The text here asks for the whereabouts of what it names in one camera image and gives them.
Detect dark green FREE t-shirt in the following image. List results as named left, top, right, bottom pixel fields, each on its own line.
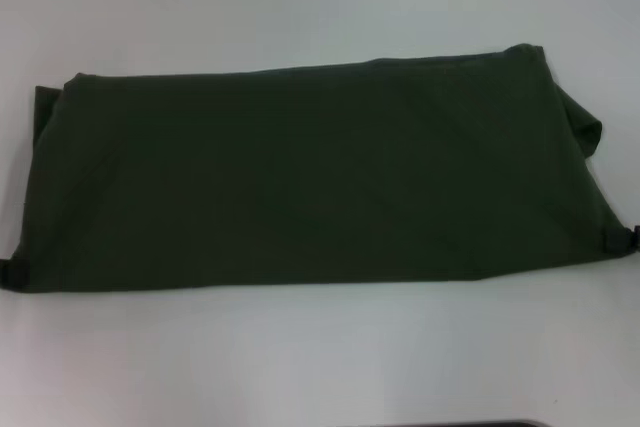
left=7, top=42, right=632, bottom=294

